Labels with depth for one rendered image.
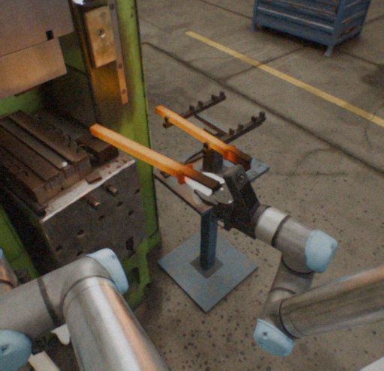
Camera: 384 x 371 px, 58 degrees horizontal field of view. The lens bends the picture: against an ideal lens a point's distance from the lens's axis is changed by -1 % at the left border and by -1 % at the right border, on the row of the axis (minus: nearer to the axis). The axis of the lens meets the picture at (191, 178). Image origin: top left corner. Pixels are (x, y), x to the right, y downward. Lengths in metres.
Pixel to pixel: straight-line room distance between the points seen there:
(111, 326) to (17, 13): 0.72
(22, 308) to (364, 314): 0.47
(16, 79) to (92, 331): 0.69
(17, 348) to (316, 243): 0.51
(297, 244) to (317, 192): 1.84
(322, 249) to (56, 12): 0.80
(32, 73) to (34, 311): 0.62
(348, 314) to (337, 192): 2.03
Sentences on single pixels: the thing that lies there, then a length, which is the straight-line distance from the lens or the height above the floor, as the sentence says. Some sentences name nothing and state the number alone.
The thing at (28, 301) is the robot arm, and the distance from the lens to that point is 0.52.
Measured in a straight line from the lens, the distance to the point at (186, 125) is 1.24.
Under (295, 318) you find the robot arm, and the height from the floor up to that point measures 1.11.
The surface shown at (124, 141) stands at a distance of 0.98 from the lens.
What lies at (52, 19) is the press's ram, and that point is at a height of 1.41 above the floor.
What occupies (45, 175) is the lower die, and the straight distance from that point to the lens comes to 1.13.
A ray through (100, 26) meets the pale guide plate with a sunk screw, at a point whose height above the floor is 1.31.
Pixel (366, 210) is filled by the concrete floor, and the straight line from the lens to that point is 2.55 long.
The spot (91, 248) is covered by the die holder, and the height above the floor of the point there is 0.66.
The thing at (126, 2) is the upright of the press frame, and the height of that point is 1.34.
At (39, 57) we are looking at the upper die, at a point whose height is 1.33.
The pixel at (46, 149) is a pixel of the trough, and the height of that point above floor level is 0.99.
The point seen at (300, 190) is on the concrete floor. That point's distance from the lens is 2.51.
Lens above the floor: 1.69
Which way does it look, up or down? 43 degrees down
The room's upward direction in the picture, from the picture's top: straight up
